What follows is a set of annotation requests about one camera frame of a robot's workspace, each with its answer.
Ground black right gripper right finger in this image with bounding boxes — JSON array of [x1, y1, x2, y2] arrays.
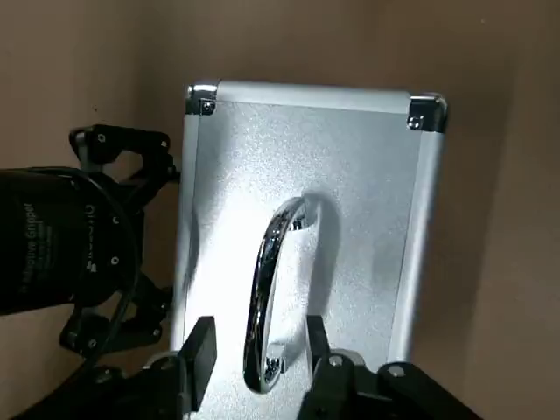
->
[[297, 313, 482, 420]]

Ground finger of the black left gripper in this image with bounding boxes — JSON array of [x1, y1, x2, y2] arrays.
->
[[68, 123, 181, 207], [58, 269, 174, 356]]

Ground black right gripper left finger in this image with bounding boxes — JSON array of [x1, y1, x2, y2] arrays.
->
[[65, 315, 219, 420]]

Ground silver aluminium medicine case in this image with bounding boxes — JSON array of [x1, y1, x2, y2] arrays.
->
[[171, 78, 450, 420]]

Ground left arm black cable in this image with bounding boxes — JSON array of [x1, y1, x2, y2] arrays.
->
[[81, 262, 142, 369]]

